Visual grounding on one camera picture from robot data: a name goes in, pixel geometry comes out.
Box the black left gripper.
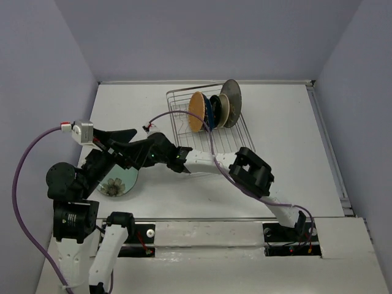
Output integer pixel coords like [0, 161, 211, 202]
[81, 125, 157, 194]

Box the mint green flower plate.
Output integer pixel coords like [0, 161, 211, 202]
[96, 165, 138, 197]

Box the orange woven round plate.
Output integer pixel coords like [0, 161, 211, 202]
[188, 91, 205, 132]

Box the dark blue glazed plate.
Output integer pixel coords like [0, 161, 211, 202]
[203, 96, 215, 131]

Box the glossy black plate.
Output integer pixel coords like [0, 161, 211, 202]
[209, 95, 222, 128]

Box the cream plate with black patch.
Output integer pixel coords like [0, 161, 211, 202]
[217, 93, 230, 128]

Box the grey reindeer pattern plate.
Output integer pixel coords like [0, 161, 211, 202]
[220, 79, 242, 128]

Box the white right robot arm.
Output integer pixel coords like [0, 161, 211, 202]
[109, 132, 306, 240]

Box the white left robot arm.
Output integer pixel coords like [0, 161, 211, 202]
[46, 129, 137, 293]

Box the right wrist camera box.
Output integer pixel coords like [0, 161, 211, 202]
[143, 122, 160, 137]

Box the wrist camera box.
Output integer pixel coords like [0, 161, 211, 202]
[72, 120, 94, 146]
[143, 122, 160, 137]

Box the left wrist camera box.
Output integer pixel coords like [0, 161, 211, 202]
[72, 120, 94, 146]

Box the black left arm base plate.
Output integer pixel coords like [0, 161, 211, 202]
[118, 222, 156, 258]

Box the metal wire dish rack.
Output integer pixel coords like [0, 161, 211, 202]
[165, 81, 256, 175]

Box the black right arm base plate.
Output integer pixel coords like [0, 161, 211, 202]
[263, 222, 322, 257]

